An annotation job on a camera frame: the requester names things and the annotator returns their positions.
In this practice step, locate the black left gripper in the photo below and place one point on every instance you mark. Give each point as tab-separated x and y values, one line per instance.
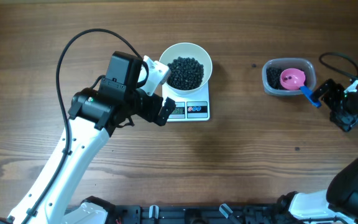
151	114

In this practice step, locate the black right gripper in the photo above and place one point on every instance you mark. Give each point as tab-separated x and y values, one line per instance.
345	121

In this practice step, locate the pink scoop blue handle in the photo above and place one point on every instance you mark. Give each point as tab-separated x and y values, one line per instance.
294	79

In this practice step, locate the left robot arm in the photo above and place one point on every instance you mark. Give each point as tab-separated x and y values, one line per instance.
125	90

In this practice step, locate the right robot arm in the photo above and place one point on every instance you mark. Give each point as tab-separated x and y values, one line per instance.
339	203

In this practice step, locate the white digital kitchen scale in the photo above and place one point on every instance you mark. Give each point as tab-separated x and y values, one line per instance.
191	107

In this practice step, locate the black beans in bowl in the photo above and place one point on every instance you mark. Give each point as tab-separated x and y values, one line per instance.
186	73

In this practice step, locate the white round bowl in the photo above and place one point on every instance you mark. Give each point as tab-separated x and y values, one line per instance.
186	49

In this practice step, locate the clear plastic bean container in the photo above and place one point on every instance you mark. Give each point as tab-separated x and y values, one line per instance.
285	63

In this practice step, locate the black beans in container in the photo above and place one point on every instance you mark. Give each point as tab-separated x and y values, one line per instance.
273	77

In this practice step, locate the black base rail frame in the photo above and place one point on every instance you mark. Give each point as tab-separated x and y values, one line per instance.
197	214

